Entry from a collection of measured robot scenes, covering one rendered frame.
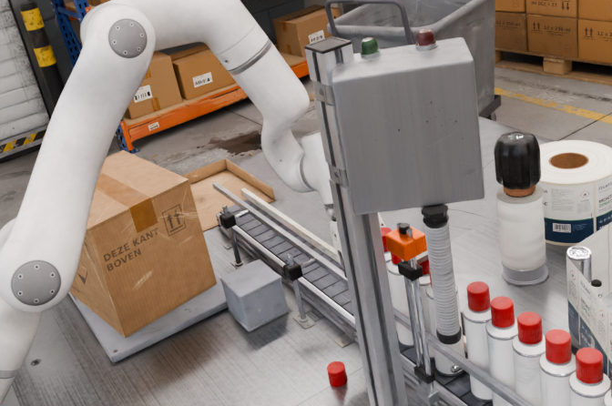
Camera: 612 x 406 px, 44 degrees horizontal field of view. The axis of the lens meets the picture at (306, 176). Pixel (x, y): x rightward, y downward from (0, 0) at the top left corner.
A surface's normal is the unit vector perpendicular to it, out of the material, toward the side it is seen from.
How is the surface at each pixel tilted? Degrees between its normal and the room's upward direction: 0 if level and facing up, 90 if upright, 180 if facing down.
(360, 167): 90
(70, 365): 0
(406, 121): 90
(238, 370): 0
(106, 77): 113
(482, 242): 0
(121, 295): 90
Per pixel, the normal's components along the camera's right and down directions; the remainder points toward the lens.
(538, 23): -0.77, 0.39
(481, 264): -0.18, -0.88
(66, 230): 0.65, -0.18
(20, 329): 0.81, -0.54
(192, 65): 0.52, 0.28
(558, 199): -0.50, 0.46
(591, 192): 0.15, 0.41
